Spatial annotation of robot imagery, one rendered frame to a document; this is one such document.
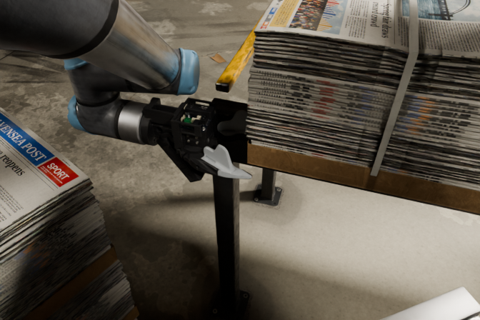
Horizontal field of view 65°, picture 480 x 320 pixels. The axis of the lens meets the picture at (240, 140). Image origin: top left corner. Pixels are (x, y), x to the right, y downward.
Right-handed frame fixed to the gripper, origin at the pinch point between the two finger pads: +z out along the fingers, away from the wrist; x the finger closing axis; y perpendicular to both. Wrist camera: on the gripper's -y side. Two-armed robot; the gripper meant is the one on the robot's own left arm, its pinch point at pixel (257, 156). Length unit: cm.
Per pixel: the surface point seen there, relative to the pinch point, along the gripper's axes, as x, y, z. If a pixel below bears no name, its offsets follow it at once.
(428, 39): -0.4, 24.5, 20.1
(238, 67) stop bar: 22.0, 3.7, -10.5
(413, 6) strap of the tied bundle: 5.9, 26.0, 18.3
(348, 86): -4.4, 19.1, 12.2
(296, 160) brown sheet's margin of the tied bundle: -4.7, 5.4, 7.2
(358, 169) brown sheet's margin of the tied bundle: -4.7, 6.1, 16.1
